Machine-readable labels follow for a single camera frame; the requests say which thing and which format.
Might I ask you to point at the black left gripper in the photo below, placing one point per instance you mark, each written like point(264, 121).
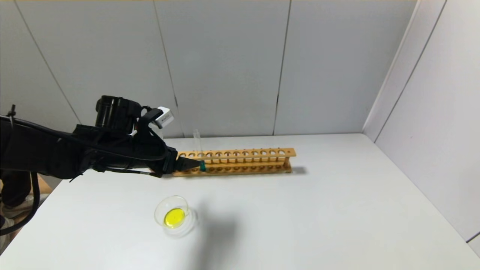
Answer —
point(172, 161)

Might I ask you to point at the blue pigment test tube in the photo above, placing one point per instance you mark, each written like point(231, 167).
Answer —
point(202, 165)

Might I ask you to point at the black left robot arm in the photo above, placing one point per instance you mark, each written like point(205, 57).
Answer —
point(56, 153)

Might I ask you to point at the wooden test tube rack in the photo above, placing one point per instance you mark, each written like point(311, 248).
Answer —
point(243, 163)

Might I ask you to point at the clear glass beaker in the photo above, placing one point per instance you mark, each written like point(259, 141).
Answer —
point(174, 216)

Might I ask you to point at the grey shoe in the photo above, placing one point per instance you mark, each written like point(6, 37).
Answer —
point(22, 206)

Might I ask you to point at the dark trouser leg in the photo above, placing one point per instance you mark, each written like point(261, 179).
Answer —
point(13, 187)

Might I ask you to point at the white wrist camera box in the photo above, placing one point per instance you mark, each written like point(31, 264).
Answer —
point(165, 116)

